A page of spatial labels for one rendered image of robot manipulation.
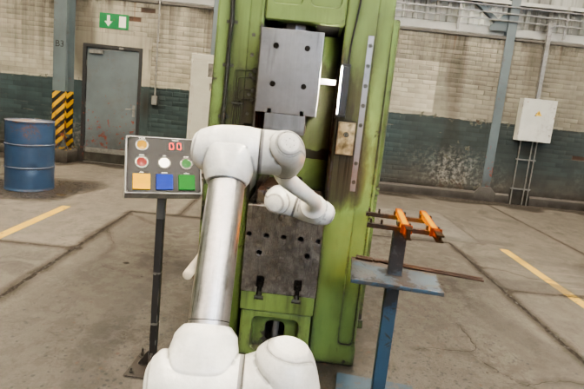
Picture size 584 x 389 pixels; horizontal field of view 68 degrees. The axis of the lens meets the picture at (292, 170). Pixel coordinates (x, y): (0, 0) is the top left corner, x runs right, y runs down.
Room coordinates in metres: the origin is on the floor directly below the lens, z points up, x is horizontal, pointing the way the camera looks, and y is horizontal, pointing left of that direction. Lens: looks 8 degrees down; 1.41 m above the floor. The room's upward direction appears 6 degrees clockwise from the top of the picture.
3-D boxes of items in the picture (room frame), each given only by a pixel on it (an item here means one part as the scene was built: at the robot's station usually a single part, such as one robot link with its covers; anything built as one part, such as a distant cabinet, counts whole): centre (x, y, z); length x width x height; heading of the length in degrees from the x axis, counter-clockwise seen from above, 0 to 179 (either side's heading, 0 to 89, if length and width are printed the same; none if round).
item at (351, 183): (2.48, -0.33, 1.15); 0.44 x 0.26 x 2.30; 178
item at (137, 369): (2.08, 0.62, 0.05); 0.22 x 0.22 x 0.09; 88
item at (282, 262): (2.35, 0.00, 0.69); 0.56 x 0.38 x 0.45; 178
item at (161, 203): (2.08, 0.62, 0.54); 0.04 x 0.04 x 1.08; 88
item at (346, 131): (2.26, -0.26, 1.27); 0.09 x 0.02 x 0.17; 88
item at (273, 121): (2.35, 0.05, 1.32); 0.42 x 0.20 x 0.10; 178
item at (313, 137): (2.66, 0.00, 1.37); 0.41 x 0.10 x 0.91; 88
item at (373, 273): (1.94, -0.52, 0.68); 0.40 x 0.30 x 0.02; 82
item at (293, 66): (2.34, 0.01, 1.56); 0.42 x 0.39 x 0.40; 178
